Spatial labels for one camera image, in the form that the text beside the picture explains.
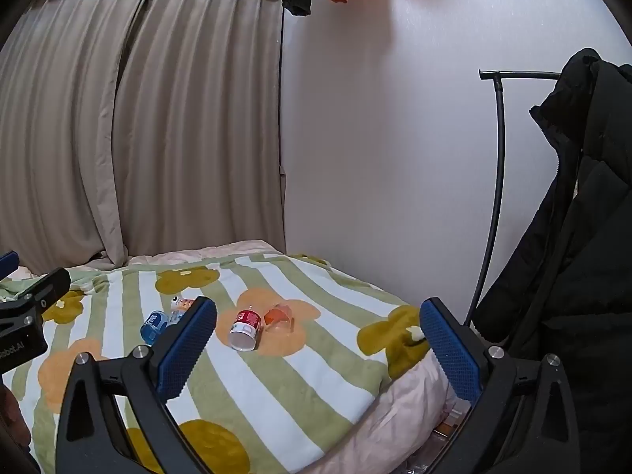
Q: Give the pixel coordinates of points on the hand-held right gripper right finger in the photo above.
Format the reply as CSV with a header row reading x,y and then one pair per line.
x,y
454,355

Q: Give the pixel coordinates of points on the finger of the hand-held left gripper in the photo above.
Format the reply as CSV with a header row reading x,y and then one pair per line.
x,y
7,261
48,285

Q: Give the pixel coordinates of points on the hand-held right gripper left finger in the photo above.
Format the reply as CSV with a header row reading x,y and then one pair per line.
x,y
183,355

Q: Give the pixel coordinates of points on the person's left forearm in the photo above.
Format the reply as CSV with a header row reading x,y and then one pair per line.
x,y
11,414

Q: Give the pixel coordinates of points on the blue cup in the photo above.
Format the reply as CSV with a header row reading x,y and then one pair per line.
x,y
154,327

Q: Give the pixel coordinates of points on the red and white paper cup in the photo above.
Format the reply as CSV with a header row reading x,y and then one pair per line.
x,y
245,328

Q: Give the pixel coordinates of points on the clear plastic cup orange inside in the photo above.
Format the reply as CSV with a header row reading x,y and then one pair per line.
x,y
279,318

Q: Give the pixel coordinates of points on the small white orange bottle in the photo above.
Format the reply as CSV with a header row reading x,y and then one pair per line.
x,y
178,303

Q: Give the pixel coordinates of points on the striped floral blanket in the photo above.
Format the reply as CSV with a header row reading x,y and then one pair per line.
x,y
276,385

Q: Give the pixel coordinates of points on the beige curtain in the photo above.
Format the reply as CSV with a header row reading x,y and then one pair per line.
x,y
59,133
197,118

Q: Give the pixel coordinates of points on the black puffer jacket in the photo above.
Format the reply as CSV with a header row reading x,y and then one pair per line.
x,y
572,256

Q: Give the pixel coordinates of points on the black clothes rack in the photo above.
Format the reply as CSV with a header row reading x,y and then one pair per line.
x,y
499,158

